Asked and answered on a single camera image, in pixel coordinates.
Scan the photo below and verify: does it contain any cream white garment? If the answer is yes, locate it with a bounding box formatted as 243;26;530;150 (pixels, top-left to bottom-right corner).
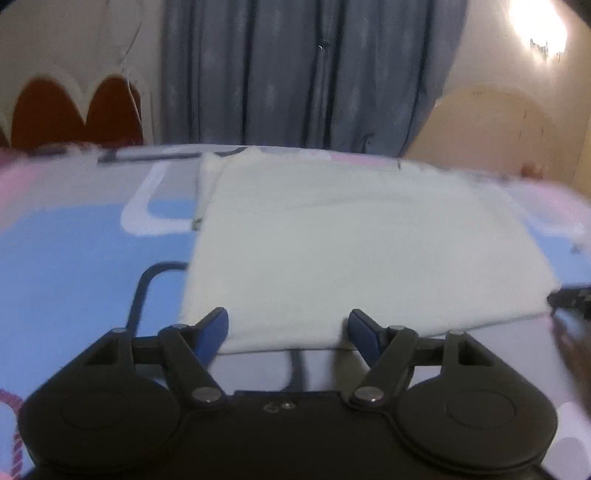
180;148;559;353

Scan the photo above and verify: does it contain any blue grey curtain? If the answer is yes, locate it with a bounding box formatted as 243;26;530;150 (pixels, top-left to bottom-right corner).
161;1;468;157

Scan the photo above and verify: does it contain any cream arched headboard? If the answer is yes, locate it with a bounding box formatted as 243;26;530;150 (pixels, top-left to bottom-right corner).
404;84;590;184

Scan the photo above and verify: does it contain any white hanging cable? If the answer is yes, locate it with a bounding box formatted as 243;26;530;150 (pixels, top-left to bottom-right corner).
105;0;146;130

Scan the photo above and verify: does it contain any red white scalloped headboard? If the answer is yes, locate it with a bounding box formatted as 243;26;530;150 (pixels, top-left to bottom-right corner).
1;66;154;153

